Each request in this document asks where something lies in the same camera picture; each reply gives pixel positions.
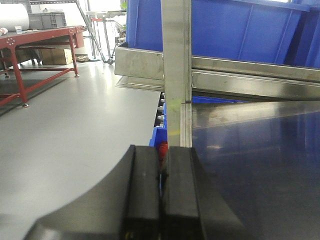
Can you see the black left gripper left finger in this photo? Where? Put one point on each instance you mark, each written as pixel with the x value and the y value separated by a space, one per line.
pixel 124 205

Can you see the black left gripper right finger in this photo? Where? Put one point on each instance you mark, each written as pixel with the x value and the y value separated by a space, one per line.
pixel 193 209

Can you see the red object in bin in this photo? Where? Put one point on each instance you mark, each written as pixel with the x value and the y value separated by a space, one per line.
pixel 162 152

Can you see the blue bin lower shelf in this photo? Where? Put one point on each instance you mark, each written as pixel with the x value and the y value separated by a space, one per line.
pixel 159 133

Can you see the stainless steel shelf rack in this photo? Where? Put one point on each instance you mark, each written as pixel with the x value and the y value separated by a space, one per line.
pixel 182 75

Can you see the large blue plastic bin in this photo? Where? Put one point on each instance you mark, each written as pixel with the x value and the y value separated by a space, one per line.
pixel 242 30

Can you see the cardboard box under table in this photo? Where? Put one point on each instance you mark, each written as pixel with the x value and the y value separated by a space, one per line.
pixel 56 56

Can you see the grey plastic crate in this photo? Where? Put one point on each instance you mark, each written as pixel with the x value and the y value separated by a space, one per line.
pixel 47 20

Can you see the white paper cup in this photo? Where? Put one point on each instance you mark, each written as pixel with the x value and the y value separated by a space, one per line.
pixel 18 29

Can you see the large white roll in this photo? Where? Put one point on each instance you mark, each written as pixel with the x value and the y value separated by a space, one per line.
pixel 13 15

